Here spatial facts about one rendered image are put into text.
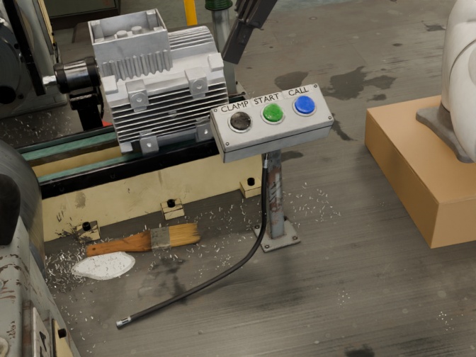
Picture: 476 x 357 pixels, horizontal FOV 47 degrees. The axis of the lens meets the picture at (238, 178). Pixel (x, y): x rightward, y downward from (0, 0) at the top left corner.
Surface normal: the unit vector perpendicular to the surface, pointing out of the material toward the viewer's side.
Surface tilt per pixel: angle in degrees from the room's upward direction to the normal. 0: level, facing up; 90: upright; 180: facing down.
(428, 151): 4
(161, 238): 0
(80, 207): 90
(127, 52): 90
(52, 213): 90
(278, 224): 90
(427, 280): 0
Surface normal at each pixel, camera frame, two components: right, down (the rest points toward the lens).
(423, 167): -0.12, -0.81
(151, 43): 0.28, 0.58
